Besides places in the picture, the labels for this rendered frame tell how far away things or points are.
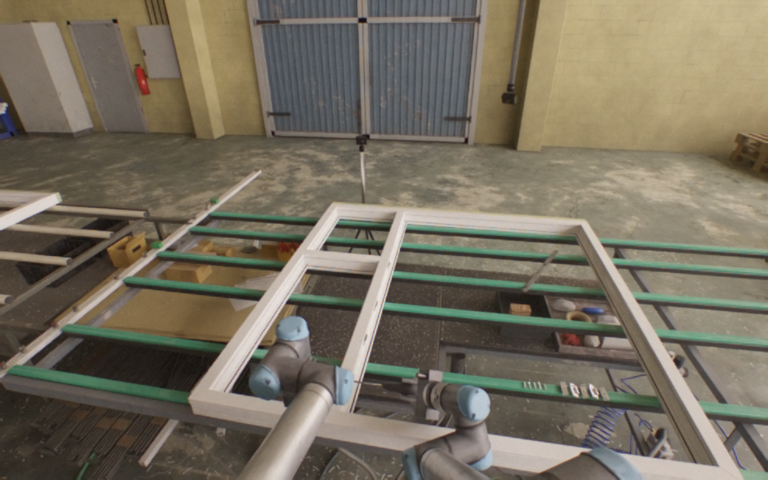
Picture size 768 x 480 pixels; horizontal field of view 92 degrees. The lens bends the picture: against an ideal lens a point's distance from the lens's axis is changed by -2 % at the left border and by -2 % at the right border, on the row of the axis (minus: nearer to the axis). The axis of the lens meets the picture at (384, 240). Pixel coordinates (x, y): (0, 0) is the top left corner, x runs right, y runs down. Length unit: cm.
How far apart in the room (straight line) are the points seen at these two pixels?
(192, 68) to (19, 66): 360
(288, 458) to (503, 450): 62
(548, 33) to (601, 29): 96
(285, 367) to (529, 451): 67
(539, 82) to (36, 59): 915
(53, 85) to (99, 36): 132
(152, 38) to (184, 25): 84
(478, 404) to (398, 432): 26
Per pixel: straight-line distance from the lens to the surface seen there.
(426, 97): 722
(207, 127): 837
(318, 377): 85
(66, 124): 1025
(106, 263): 293
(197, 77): 822
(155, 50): 883
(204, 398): 133
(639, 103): 791
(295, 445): 74
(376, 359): 179
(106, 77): 995
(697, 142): 852
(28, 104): 1077
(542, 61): 694
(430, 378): 113
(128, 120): 991
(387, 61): 721
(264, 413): 125
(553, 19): 693
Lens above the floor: 189
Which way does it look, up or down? 29 degrees down
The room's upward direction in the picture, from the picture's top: straight up
